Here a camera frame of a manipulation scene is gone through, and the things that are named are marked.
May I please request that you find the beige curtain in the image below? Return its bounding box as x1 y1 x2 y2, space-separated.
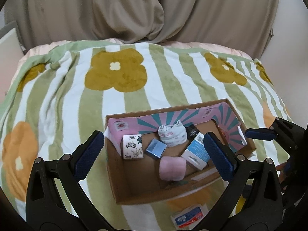
4 0 279 58

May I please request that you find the white blue Super Deer box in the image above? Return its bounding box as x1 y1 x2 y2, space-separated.
181 133 210 171

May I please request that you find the white floral tissue pack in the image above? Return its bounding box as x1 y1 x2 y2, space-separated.
122 135 144 160

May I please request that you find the white patterned sock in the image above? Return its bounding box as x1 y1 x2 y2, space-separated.
158 121 187 147

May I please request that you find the person right hand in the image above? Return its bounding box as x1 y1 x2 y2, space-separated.
276 162 287 182

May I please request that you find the white headboard panel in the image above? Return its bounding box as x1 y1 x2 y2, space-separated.
0 21 24 101

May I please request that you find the red blue floss pick box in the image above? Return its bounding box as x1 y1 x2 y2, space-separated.
171 204 204 230

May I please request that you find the pink fluffy headband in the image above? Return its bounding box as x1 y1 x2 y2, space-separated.
159 156 186 182

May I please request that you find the small blue grey box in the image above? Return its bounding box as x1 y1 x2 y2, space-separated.
145 139 167 160

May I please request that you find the black round jar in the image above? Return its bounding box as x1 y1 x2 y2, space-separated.
186 124 199 141

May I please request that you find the pink bed sheet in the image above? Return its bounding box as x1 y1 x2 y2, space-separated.
18 40 252 65

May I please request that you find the pink teal cardboard box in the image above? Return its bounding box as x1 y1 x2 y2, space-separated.
104 99 255 205

